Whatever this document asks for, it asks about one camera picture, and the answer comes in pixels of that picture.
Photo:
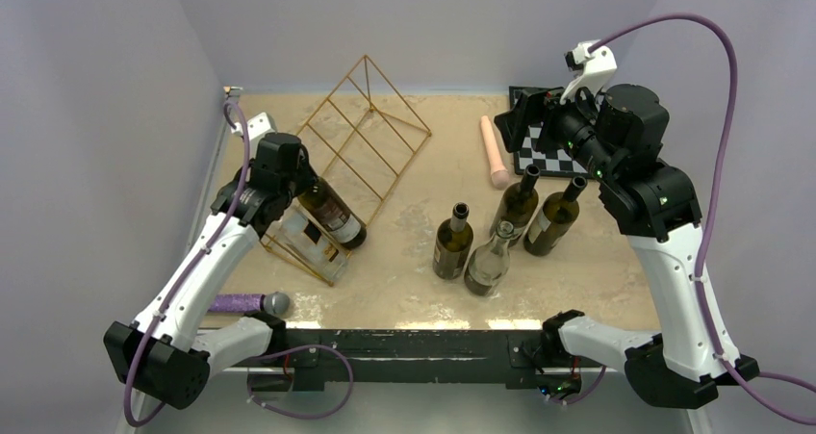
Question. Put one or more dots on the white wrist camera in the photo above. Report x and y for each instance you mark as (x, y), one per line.
(592, 68)
(260, 125)

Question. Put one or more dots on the dark green wine bottle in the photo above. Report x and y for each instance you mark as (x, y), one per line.
(326, 207)

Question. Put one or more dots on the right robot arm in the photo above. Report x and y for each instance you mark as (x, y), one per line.
(617, 139)

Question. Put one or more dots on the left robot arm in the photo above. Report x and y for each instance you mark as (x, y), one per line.
(160, 353)

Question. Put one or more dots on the purple glitter microphone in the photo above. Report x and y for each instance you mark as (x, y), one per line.
(276, 304)

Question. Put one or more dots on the dark green bottle rear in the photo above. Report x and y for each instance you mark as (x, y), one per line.
(518, 204)

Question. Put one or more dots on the dark green bottle right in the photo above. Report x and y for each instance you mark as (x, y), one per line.
(557, 215)

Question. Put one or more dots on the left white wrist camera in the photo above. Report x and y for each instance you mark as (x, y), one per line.
(260, 125)

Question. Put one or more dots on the clear brown-tinted bottle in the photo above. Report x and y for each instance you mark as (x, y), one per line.
(489, 262)

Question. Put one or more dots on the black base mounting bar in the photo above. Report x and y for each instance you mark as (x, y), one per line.
(512, 358)

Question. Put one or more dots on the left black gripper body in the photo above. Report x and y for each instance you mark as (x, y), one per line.
(299, 182)

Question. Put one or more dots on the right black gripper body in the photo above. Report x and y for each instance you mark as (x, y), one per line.
(573, 125)

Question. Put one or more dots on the pink cylindrical handle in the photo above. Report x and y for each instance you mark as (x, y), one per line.
(499, 174)

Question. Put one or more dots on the clear glass liquor bottle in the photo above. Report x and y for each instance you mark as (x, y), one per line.
(312, 247)

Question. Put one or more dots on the gold wire wine rack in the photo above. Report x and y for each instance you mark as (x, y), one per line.
(362, 137)

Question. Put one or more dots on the black white chessboard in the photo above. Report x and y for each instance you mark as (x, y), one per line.
(553, 162)

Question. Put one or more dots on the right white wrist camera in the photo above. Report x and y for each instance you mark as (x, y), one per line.
(592, 68)

